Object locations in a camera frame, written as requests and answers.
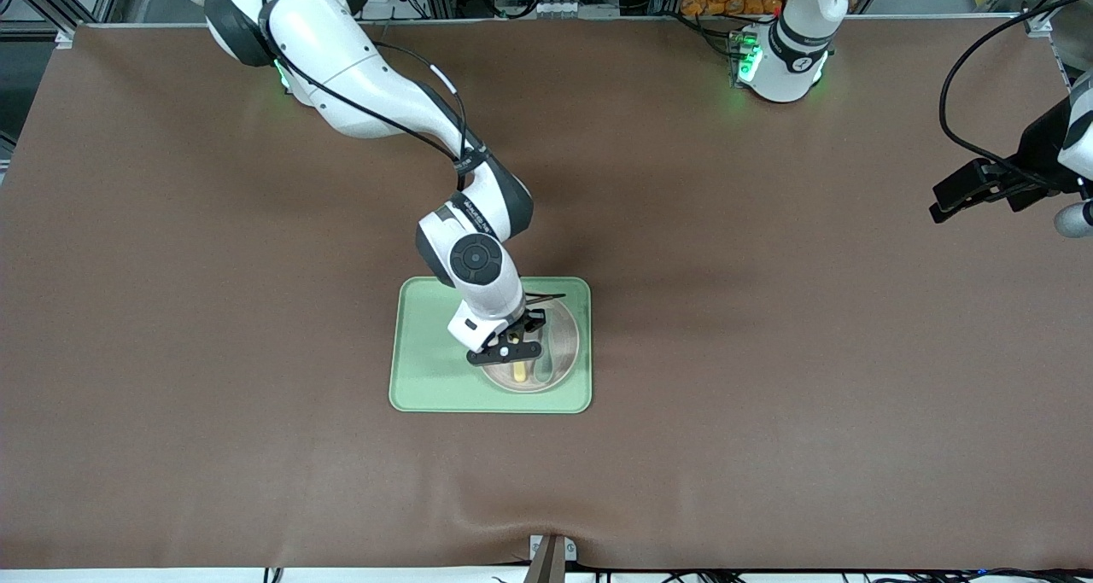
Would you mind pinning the light green rectangular tray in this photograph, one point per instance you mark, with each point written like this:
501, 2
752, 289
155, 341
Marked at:
427, 370

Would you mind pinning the brown table mat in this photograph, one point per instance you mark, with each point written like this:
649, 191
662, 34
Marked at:
256, 438

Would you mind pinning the sage green plastic spoon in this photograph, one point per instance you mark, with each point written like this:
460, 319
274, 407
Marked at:
546, 371

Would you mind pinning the yellow plastic fork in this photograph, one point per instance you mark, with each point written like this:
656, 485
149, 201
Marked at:
519, 374

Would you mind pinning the beige round plate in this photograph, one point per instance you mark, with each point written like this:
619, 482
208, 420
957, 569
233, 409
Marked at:
568, 344

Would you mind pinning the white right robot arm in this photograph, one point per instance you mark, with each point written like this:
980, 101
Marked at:
359, 79

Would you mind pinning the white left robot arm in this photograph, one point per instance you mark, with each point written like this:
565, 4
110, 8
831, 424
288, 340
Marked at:
790, 71

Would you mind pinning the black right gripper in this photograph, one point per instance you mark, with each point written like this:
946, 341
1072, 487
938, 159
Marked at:
533, 318

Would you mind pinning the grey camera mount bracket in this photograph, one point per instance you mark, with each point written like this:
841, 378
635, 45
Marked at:
551, 557

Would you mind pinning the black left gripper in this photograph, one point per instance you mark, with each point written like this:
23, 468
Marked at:
1038, 149

